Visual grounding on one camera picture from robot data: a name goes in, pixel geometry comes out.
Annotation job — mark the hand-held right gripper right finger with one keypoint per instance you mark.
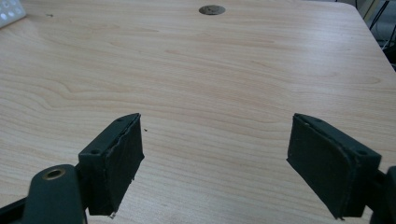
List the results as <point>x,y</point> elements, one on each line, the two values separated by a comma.
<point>330,168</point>

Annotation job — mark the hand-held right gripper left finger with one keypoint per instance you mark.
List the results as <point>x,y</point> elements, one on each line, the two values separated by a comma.
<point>112,168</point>

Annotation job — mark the black metal stand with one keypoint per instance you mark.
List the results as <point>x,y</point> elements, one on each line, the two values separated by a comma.
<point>378,15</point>

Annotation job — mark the white perforated tray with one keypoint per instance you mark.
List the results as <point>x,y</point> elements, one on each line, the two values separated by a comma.
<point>8,12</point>

